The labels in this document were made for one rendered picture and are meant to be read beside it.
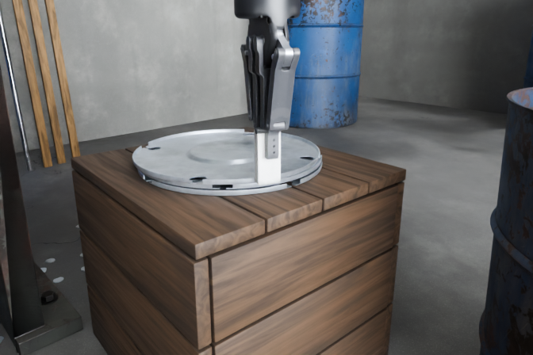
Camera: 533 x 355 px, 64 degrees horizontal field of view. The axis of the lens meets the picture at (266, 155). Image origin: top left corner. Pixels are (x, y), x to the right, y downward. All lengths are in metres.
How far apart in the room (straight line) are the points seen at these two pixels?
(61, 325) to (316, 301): 0.51
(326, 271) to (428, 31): 3.08
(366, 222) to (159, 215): 0.30
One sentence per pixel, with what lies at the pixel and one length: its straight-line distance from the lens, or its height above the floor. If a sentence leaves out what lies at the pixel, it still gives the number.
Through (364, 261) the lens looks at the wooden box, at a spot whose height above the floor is 0.23.
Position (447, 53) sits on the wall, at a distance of 3.51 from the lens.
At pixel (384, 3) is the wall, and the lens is 3.77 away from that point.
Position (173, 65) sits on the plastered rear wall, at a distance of 2.62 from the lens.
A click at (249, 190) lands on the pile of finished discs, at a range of 0.56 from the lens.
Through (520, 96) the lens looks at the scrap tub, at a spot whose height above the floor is 0.47.
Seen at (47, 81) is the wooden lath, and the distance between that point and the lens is 2.03.
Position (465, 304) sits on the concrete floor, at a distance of 1.05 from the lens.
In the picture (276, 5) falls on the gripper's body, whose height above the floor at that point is 0.58.
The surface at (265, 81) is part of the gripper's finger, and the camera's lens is 0.50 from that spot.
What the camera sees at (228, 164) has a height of 0.37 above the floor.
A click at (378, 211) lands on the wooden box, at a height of 0.30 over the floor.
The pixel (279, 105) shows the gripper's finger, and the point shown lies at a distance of 0.48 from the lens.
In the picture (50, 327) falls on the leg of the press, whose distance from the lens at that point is 0.94.
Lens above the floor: 0.56
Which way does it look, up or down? 16 degrees down
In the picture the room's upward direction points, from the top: straight up
